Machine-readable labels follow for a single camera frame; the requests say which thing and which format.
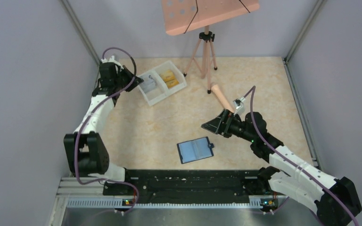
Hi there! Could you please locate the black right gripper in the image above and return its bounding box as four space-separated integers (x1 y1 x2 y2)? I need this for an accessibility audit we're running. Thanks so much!
202 108 255 143

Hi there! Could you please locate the blue leather card holder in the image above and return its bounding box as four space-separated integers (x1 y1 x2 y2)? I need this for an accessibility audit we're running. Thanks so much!
177 137 214 164

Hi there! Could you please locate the yellow card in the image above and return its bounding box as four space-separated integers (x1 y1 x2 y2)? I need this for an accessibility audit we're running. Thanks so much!
159 70 175 82
165 79 179 89

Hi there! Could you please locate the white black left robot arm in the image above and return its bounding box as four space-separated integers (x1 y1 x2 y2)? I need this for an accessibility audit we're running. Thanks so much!
64 59 143 195

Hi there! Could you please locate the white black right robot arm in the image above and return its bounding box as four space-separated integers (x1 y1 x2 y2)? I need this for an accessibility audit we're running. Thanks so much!
201 109 362 226

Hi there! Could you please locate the silver card in tray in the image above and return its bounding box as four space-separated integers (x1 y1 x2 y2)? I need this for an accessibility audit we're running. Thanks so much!
140 75 156 93

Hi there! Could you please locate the yellow card in tray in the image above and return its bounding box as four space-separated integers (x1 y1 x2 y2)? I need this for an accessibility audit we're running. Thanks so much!
159 70 175 82

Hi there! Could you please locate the pink cylindrical tube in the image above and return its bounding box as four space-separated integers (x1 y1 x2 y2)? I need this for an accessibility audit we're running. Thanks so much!
210 82 234 113

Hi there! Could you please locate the white two-compartment plastic tray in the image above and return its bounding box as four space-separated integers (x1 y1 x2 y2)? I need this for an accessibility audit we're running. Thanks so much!
138 60 187 106

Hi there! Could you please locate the pink tripod music stand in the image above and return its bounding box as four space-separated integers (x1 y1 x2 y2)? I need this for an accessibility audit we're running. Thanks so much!
160 0 260 94

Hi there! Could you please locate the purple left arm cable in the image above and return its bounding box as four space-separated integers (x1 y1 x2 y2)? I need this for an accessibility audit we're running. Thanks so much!
74 47 140 216

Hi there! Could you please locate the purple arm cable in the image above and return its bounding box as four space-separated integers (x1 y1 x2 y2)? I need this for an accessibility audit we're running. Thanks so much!
74 47 140 216
243 86 360 226

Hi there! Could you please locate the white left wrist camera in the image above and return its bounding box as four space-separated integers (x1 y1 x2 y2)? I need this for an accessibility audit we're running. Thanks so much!
107 55 123 67

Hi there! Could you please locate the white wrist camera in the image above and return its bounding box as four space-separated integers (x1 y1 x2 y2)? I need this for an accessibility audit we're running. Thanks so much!
107 55 123 67
233 96 246 116

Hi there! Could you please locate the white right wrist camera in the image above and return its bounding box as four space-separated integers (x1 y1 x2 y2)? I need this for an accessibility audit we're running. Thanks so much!
233 96 246 116

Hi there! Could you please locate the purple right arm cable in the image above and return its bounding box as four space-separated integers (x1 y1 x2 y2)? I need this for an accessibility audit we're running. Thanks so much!
243 86 360 226

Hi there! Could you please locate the aluminium frame rail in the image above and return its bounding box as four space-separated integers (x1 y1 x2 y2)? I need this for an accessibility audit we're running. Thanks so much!
48 176 338 226

